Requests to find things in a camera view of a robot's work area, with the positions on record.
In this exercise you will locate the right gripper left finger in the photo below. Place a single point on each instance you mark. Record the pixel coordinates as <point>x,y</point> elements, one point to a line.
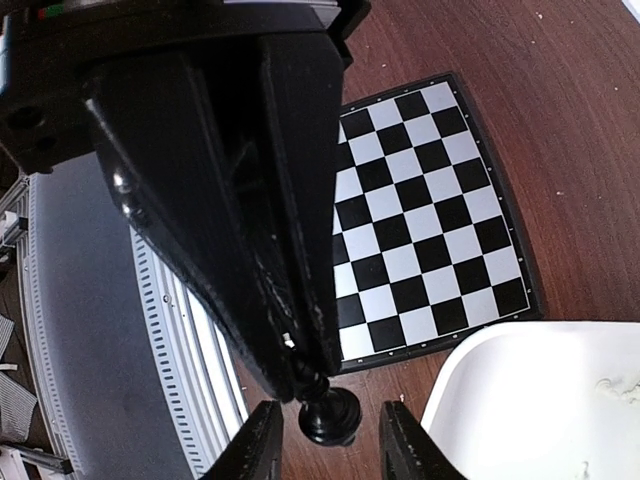
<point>255,452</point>

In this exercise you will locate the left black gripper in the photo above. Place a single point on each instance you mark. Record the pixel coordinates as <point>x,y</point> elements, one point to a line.
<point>47,46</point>

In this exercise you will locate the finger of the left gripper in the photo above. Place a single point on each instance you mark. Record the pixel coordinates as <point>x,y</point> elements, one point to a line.
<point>301,78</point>
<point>158,144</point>

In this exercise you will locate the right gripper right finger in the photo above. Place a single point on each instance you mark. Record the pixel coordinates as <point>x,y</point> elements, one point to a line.
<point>407,451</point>

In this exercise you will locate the black chess piece fourteenth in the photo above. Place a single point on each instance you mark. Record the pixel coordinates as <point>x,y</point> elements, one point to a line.
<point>328,416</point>

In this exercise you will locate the black and grey chessboard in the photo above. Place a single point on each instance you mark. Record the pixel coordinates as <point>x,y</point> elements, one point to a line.
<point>428,243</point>

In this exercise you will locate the pile of white chess pieces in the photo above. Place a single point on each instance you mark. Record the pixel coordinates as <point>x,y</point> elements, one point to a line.
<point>617,390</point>

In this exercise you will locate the white plastic tub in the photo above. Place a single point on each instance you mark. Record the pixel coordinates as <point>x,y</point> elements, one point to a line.
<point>518,401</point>

